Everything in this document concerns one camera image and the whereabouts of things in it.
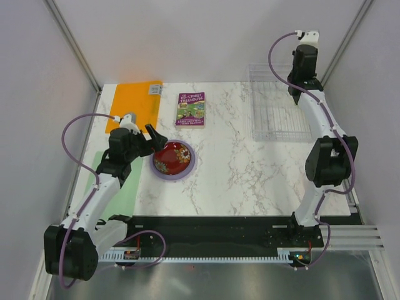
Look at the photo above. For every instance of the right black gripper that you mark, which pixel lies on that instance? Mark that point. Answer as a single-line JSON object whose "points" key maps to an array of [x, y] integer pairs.
{"points": [[315, 65]]}

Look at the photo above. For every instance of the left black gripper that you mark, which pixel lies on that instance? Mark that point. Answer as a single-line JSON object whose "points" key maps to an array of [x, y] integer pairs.
{"points": [[150, 145]]}

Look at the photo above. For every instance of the red floral plate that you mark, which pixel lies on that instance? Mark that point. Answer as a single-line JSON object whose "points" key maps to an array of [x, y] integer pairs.
{"points": [[173, 159]]}

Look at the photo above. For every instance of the purple plastic plate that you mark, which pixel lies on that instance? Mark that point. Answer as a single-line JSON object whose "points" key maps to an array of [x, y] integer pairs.
{"points": [[178, 177]]}

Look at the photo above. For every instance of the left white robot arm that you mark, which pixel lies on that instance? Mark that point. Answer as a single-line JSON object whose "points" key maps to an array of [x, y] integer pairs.
{"points": [[72, 249]]}

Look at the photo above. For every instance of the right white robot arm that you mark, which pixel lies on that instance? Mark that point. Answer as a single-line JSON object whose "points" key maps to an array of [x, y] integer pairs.
{"points": [[331, 159]]}

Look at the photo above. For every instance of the orange cutting mat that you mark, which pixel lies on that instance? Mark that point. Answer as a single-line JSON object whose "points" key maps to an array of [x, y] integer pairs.
{"points": [[140, 98]]}

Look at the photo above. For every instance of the purple treehouse book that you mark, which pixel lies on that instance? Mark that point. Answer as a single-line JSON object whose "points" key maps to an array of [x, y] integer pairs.
{"points": [[191, 110]]}

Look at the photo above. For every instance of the green clipboard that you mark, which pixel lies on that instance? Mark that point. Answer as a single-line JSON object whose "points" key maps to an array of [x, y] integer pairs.
{"points": [[123, 202]]}

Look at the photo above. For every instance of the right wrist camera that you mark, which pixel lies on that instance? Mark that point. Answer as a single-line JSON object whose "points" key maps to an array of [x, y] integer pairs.
{"points": [[310, 37]]}

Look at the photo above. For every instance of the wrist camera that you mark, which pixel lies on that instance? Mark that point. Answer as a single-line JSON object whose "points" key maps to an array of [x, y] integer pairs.
{"points": [[310, 37], [128, 121]]}

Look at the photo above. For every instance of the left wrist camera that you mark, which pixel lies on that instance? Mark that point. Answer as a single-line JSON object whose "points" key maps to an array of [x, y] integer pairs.
{"points": [[128, 121]]}

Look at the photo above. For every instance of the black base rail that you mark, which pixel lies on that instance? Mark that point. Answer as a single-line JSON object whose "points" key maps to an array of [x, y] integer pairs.
{"points": [[179, 236]]}

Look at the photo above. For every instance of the white slotted cable duct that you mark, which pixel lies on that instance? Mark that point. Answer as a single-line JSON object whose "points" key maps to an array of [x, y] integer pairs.
{"points": [[127, 256]]}

